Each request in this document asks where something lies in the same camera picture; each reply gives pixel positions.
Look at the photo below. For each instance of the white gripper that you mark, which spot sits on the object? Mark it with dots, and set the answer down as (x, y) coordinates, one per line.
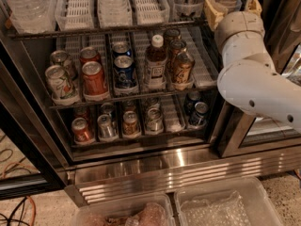
(239, 24)

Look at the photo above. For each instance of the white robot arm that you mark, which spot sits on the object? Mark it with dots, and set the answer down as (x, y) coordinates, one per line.
(249, 79)

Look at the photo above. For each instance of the white empty shelf tray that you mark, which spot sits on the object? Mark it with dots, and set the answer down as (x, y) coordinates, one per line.
(204, 72)

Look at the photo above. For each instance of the brown tea bottle white cap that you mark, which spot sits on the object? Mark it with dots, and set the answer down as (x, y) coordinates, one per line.
(155, 61)

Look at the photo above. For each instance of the stainless steel display fridge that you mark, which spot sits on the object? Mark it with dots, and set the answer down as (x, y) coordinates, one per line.
(230, 143)

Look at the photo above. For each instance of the gold bottom shelf can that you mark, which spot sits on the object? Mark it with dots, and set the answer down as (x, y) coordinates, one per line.
(130, 123)

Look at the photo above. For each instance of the white top shelf tray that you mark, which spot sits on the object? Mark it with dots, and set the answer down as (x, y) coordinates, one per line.
(74, 14)

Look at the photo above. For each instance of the silver bottom shelf can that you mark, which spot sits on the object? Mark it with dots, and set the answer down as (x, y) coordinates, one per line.
(105, 126)

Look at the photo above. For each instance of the orange bottom shelf can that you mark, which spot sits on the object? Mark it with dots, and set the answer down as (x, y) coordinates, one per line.
(81, 130)

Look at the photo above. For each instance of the clear water bottle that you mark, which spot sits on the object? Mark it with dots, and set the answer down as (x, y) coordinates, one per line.
(32, 16)

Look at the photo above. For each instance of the gold middle coffee can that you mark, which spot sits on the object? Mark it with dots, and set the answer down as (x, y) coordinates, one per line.
(174, 47)

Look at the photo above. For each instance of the gold coffee can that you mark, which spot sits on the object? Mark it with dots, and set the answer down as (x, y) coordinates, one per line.
(174, 47)
(182, 67)
(171, 34)

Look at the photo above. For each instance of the gold rear coffee can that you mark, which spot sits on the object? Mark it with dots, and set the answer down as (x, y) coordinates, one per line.
(171, 34)

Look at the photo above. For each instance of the gold front coffee can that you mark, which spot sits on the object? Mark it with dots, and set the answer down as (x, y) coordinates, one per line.
(182, 67)

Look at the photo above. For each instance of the blue bottom rear can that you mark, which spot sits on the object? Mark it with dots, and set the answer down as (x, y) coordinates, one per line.
(191, 99)

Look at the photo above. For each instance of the blue bottom front can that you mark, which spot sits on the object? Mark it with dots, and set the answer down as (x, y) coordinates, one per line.
(198, 114)

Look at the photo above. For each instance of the blue rear soda can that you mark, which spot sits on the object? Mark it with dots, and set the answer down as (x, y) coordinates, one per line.
(121, 48)

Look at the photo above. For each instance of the blue soda can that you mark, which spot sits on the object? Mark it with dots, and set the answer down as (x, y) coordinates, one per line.
(121, 48)
(124, 69)

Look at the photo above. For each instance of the blue front soda can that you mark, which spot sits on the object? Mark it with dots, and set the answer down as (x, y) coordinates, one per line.
(124, 69)

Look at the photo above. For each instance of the white green bottom can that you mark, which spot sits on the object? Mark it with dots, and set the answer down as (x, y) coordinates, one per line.
(154, 122)

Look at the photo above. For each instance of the orange rear soda can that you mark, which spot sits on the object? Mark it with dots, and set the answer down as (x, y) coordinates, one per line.
(89, 54)

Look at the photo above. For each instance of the orange soda can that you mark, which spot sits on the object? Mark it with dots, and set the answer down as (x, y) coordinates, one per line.
(94, 78)
(89, 54)

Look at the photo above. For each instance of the orange front soda can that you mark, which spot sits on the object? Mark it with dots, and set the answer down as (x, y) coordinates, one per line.
(94, 78)

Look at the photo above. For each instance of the silver rear soda can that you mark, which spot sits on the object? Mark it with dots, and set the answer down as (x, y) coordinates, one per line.
(64, 59)

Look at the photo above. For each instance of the white green soda can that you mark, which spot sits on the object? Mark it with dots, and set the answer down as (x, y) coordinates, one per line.
(59, 82)

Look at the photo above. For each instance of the right clear plastic bin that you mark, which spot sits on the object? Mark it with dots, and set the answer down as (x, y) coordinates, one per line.
(234, 202)

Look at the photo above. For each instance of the clear plastic bin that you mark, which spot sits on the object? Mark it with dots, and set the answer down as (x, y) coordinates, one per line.
(152, 209)
(234, 202)

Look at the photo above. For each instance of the left clear plastic bin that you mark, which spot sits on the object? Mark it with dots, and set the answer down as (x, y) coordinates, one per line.
(152, 209)

